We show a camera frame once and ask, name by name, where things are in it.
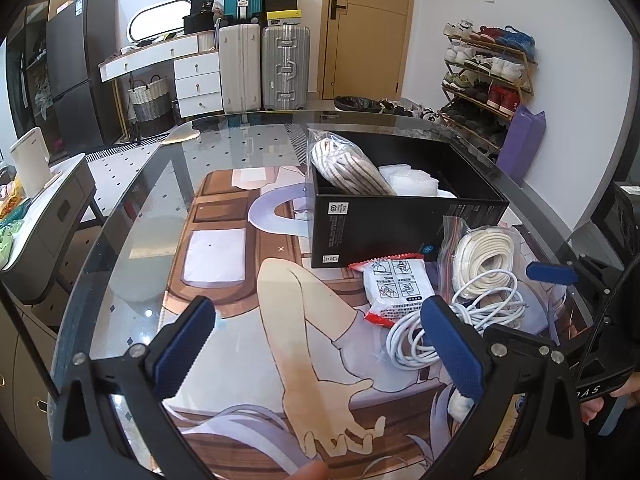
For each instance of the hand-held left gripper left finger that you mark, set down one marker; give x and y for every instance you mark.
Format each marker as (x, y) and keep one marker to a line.
(185, 350)

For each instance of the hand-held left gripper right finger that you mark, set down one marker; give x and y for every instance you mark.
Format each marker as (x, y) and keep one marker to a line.
(450, 350)

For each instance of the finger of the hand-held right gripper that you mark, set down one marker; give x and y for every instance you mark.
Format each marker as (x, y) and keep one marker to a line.
(550, 272)

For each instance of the white packet with red edges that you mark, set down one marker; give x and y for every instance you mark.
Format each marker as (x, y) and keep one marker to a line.
(395, 290)

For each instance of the black cardboard box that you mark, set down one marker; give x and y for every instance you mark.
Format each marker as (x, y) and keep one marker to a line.
(380, 230)

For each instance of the white bubble wrap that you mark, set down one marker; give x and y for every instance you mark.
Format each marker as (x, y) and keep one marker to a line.
(415, 180)

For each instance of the white soft cloth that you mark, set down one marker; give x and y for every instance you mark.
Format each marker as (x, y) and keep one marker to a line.
(461, 405)

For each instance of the person's right hand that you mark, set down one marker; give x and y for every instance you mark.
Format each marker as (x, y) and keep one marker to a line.
(630, 390)

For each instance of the person's left hand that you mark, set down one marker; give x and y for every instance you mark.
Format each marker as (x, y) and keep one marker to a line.
(305, 471)

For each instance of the printed anime desk mat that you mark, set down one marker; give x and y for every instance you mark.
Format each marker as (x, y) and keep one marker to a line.
(300, 310)

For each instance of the purple bag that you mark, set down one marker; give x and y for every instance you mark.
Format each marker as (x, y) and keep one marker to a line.
(520, 145)

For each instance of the grey low cabinet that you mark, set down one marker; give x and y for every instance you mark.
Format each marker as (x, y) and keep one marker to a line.
(30, 385)

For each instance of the grey side table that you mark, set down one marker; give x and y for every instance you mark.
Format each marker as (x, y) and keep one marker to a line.
(60, 210)

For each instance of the wooden shoe rack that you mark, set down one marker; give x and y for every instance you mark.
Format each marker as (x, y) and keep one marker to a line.
(492, 67)

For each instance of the patterned rug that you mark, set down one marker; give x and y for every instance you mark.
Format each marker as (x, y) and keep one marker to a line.
(225, 155)

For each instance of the green snack packet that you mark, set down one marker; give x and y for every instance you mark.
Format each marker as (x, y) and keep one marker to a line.
(11, 240)

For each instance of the group of shoes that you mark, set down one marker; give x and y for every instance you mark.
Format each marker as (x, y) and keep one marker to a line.
(480, 65)

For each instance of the pile of floor shoes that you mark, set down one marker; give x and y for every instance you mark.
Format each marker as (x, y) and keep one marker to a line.
(415, 110)

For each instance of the yellow snack packet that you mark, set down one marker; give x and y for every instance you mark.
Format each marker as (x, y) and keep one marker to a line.
(9, 200)

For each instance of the woven laundry basket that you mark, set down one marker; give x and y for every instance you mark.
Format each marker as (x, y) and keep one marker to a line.
(151, 102)

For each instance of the black floor bag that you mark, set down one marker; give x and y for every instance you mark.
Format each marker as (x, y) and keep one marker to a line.
(355, 104)

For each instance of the white vanity desk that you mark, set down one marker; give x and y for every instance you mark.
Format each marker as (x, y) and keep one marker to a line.
(197, 85)

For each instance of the white suitcase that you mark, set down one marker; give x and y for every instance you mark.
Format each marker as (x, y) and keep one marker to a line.
(240, 70)

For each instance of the wooden door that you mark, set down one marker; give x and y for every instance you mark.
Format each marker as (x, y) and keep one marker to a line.
(370, 35)

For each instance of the dark grey fridge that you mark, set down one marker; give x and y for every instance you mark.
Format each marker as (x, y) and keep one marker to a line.
(82, 70)

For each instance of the silver suitcase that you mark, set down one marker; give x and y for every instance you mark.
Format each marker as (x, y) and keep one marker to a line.
(286, 67)

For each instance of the oval mirror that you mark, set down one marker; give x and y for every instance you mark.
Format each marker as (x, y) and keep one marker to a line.
(157, 22)

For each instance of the black glass cabinet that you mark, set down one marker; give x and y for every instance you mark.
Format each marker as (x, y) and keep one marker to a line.
(27, 60)

